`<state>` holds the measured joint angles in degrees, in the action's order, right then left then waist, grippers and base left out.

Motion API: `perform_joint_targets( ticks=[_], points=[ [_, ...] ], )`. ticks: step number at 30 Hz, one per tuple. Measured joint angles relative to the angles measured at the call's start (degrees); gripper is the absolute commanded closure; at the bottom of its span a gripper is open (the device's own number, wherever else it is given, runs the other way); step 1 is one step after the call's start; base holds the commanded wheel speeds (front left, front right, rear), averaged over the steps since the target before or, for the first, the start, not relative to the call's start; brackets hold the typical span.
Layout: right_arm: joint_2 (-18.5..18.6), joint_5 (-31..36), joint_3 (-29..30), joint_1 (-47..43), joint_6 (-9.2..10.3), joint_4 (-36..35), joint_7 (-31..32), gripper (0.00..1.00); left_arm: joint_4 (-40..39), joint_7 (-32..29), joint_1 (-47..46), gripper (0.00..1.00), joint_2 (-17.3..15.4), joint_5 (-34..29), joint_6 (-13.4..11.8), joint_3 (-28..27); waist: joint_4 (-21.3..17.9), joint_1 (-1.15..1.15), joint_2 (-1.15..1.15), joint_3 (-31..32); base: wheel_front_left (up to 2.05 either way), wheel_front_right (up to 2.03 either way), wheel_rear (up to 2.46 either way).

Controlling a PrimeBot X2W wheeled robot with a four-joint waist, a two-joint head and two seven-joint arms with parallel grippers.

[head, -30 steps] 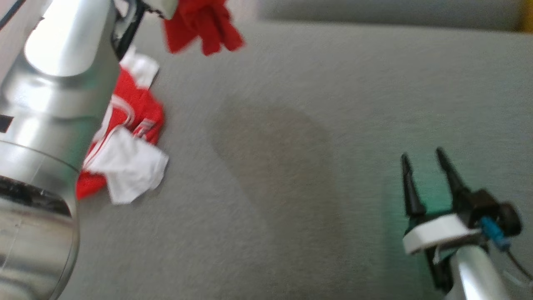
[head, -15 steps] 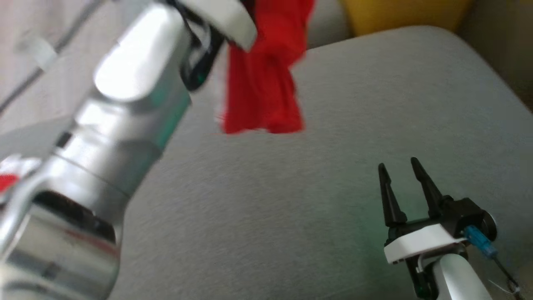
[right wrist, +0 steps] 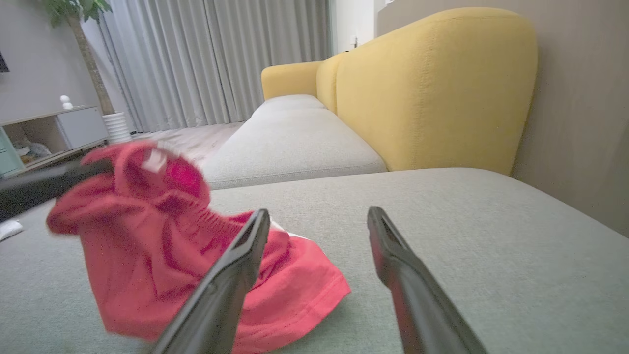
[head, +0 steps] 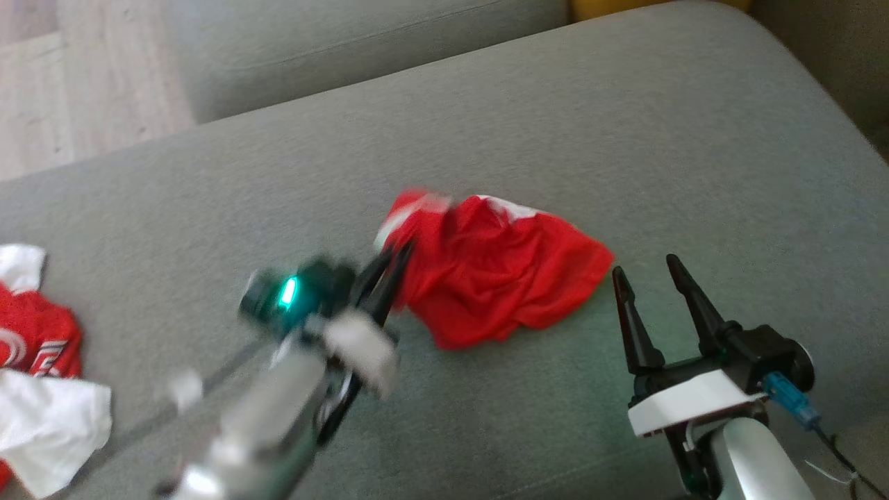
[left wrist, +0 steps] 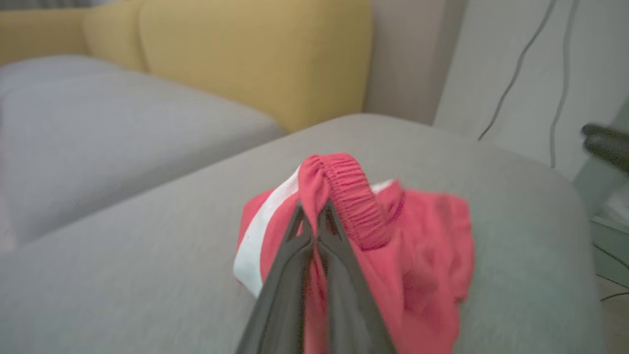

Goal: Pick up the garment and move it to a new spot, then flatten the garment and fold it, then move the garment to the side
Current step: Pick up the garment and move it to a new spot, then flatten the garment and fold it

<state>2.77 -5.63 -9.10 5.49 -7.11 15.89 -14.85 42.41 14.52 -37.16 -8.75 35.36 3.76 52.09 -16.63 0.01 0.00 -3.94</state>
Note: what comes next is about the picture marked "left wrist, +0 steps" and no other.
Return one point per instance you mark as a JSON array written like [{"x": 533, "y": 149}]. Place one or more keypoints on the large grey sofa chaise cushion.
[{"x": 147, "y": 280}]

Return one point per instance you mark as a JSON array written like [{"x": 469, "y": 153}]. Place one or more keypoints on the wide yellow sofa back cushion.
[{"x": 275, "y": 59}]

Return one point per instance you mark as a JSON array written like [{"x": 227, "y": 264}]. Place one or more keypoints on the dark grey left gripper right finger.
[{"x": 349, "y": 305}]

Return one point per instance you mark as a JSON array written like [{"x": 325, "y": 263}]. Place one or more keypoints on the pale green white box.
[{"x": 609, "y": 221}]

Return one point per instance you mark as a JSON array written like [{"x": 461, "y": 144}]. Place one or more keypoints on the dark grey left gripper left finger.
[{"x": 282, "y": 300}]

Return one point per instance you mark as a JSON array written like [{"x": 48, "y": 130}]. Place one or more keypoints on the red shorts with white stripe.
[{"x": 422, "y": 255}]

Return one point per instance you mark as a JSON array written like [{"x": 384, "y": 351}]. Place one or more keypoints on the grey sofa seat cushion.
[
  {"x": 54, "y": 69},
  {"x": 123, "y": 142}
]

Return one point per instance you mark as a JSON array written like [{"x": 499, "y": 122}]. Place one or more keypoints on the grey sofa side panel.
[{"x": 408, "y": 59}]

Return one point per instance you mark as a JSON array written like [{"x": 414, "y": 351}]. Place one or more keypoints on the narrow yellow sofa back cushion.
[{"x": 115, "y": 34}]

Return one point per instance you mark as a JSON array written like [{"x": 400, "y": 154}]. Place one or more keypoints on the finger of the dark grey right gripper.
[
  {"x": 607, "y": 132},
  {"x": 612, "y": 152}
]

